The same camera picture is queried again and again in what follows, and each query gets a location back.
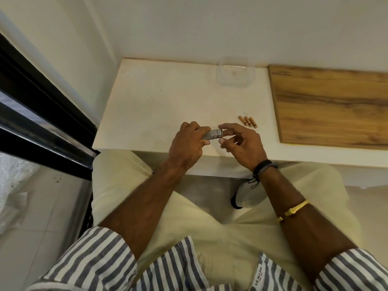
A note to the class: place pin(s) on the white plastic sheet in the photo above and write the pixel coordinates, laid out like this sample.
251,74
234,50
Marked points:
13,190

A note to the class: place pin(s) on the copper-coloured battery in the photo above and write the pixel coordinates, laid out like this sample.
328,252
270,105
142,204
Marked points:
248,121
242,119
253,122

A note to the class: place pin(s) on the black sliding door frame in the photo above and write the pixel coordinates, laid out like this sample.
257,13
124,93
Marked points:
45,118

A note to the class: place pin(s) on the person's left thumb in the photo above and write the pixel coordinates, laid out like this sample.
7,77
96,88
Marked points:
205,142

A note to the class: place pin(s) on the person's right thumb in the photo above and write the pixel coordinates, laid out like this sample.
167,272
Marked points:
228,143

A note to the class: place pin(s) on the gold bangle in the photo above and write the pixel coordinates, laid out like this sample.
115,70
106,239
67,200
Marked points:
298,207

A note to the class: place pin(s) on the cream trousers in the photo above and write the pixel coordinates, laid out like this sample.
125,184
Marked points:
121,181

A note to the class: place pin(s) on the person's right forearm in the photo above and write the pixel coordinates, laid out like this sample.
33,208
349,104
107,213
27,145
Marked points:
303,227

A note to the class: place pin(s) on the grey metal flashlight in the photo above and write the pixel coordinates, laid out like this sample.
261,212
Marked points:
213,134

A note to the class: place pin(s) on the clear plastic container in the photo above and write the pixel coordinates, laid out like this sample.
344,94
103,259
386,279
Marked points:
235,74

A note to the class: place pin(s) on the blue white striped shirt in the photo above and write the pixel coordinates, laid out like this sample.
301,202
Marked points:
100,257

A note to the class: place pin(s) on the person's left forearm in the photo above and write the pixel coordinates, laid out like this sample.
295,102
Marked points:
145,206

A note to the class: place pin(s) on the brown wooden board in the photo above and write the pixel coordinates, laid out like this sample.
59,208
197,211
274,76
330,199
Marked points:
330,109

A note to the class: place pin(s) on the person's right hand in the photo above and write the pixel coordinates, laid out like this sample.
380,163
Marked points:
247,148

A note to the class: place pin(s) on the white shoe with black sole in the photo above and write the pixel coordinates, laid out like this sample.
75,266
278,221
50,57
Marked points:
247,193

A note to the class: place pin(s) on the person's left hand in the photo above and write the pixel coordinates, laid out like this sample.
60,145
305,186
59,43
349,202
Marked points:
182,148

